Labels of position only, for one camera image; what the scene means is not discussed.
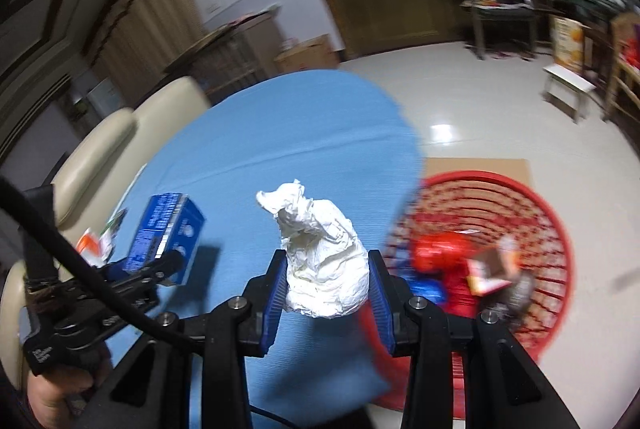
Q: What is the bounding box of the red plastic trash basket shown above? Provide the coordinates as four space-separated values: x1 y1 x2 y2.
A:
359 170 576 428

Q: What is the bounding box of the orange white tissue pack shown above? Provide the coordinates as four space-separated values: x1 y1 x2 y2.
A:
76 229 114 267

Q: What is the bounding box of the small white stool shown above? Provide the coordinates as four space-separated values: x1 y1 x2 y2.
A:
541 63 596 123

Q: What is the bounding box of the orange printed carton box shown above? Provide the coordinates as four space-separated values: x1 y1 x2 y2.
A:
551 16 584 74

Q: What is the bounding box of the silver foil wrapper ball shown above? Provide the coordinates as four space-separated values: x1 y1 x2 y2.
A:
492 271 536 321

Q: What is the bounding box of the brown curtain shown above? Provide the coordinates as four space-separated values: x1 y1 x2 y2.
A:
82 0 204 107

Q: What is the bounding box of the person's left hand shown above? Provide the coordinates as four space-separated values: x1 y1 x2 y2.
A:
27 345 113 428

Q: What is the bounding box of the beige leather sofa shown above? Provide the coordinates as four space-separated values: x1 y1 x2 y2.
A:
0 76 213 390

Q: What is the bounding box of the white barcode label packet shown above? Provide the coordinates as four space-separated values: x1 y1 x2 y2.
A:
100 208 127 261

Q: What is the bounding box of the red white medicine box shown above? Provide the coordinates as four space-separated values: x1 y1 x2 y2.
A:
466 235 521 297

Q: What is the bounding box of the black cable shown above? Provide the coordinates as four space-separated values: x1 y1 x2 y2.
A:
0 175 302 429

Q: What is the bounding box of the wooden armchair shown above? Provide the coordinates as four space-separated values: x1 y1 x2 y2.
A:
603 12 639 134

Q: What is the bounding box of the blue carton box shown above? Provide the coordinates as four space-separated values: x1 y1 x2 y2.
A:
120 193 205 286

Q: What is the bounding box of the white tissue ball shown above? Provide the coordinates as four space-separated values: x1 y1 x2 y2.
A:
256 180 369 319

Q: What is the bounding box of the flat cardboard sheet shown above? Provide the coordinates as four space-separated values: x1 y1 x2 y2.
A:
422 158 532 185

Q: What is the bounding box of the wooden slatted crib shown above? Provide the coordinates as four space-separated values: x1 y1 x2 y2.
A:
163 11 284 105

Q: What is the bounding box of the red plastic bag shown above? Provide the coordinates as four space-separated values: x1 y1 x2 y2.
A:
410 232 477 319

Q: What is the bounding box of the cardboard box by wall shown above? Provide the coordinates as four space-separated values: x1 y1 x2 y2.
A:
274 34 341 74

